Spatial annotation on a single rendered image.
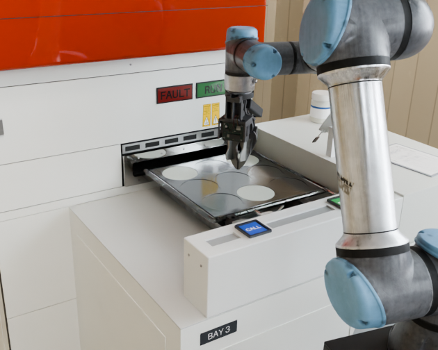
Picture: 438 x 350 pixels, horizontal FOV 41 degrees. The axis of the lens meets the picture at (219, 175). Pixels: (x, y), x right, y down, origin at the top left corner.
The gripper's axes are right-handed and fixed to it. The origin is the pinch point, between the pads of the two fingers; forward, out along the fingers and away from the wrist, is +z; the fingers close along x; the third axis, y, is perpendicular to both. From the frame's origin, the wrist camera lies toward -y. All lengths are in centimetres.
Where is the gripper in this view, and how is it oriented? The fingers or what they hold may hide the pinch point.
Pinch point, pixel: (238, 163)
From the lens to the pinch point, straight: 152.6
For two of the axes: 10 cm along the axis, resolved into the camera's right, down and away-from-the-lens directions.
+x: 9.4, 1.6, -3.2
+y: -3.5, 3.5, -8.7
